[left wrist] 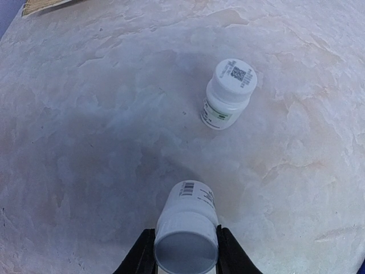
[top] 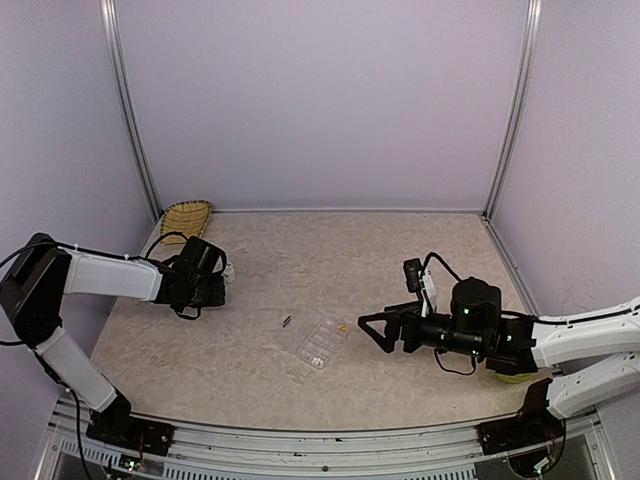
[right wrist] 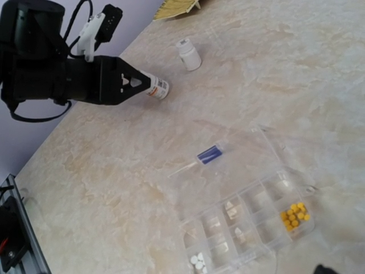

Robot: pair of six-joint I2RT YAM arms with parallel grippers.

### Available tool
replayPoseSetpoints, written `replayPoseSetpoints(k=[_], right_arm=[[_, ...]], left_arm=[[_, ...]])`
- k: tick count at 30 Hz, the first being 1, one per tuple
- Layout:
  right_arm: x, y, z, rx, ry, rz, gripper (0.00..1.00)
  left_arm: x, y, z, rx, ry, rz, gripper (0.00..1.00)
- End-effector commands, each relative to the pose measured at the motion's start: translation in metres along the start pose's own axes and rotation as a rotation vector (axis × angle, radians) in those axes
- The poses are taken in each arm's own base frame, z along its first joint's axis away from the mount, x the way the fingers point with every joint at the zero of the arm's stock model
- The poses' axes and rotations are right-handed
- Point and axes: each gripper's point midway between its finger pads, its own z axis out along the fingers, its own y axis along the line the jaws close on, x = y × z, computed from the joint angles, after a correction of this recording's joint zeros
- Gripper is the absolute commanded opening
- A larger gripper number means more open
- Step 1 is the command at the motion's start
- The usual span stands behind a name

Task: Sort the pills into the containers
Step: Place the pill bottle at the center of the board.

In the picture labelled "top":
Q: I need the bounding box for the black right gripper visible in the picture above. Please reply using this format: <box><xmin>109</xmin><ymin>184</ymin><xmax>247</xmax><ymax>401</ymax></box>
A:
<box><xmin>358</xmin><ymin>299</ymin><xmax>487</xmax><ymax>358</ymax></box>

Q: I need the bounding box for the clear plastic pill organizer box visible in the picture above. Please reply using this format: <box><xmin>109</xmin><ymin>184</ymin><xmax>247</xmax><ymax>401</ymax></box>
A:
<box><xmin>274</xmin><ymin>315</ymin><xmax>351</xmax><ymax>370</ymax></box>

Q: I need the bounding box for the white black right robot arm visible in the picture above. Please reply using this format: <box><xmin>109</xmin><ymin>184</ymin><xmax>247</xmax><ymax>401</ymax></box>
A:
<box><xmin>358</xmin><ymin>277</ymin><xmax>639</xmax><ymax>419</ymax></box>

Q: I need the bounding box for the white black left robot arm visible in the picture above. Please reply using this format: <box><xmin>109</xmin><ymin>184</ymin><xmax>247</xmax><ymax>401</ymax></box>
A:
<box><xmin>1</xmin><ymin>233</ymin><xmax>235</xmax><ymax>445</ymax></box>

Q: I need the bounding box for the woven bamboo tray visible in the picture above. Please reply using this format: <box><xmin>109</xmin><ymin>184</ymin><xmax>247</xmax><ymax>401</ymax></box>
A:
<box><xmin>160</xmin><ymin>200</ymin><xmax>213</xmax><ymax>245</ymax></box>

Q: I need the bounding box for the green plastic bowl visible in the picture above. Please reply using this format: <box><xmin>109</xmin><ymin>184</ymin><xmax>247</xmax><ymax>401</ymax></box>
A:
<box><xmin>496</xmin><ymin>373</ymin><xmax>535</xmax><ymax>385</ymax></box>

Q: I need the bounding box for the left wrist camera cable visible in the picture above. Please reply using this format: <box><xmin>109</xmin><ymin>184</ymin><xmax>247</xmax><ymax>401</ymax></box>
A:
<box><xmin>144</xmin><ymin>231</ymin><xmax>191</xmax><ymax>261</ymax></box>

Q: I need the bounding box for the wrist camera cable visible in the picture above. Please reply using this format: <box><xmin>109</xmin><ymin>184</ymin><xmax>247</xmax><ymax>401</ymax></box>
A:
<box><xmin>144</xmin><ymin>231</ymin><xmax>191</xmax><ymax>261</ymax></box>
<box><xmin>423</xmin><ymin>252</ymin><xmax>464</xmax><ymax>284</ymax></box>

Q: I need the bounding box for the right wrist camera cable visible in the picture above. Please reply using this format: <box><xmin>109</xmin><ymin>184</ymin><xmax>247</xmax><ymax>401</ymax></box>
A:
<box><xmin>423</xmin><ymin>252</ymin><xmax>464</xmax><ymax>284</ymax></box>

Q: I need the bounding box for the aluminium front frame rail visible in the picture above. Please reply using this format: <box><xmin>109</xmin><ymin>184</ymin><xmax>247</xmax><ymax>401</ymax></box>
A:
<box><xmin>34</xmin><ymin>399</ymin><xmax>616</xmax><ymax>480</ymax></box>

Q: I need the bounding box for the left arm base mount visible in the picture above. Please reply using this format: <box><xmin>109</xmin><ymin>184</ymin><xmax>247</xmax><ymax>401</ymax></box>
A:
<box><xmin>86</xmin><ymin>391</ymin><xmax>175</xmax><ymax>457</ymax></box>

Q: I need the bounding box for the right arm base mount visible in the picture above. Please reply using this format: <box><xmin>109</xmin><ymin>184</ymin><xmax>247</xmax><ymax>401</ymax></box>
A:
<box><xmin>476</xmin><ymin>379</ymin><xmax>565</xmax><ymax>455</ymax></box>

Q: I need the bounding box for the aluminium left corner post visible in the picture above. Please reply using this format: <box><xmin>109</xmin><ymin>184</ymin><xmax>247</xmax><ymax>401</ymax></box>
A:
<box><xmin>99</xmin><ymin>0</ymin><xmax>162</xmax><ymax>222</ymax></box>

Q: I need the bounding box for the aluminium corner post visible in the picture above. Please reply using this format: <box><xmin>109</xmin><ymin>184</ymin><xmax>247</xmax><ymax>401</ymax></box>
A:
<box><xmin>99</xmin><ymin>0</ymin><xmax>162</xmax><ymax>222</ymax></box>
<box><xmin>483</xmin><ymin>0</ymin><xmax>543</xmax><ymax>223</ymax></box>

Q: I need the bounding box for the aluminium right corner post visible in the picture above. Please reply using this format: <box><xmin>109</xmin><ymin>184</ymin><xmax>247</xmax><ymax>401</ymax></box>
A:
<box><xmin>483</xmin><ymin>0</ymin><xmax>543</xmax><ymax>223</ymax></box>

